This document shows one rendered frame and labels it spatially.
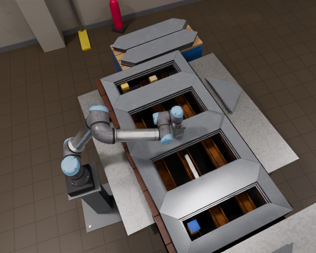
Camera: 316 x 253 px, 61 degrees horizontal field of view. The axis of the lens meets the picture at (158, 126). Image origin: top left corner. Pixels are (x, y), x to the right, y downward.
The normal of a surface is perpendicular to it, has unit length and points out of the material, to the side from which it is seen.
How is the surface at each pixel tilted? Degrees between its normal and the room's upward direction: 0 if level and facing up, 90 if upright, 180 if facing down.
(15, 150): 0
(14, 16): 90
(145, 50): 0
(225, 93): 0
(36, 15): 90
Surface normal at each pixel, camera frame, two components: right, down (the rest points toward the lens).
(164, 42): -0.07, -0.52
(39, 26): 0.30, 0.80
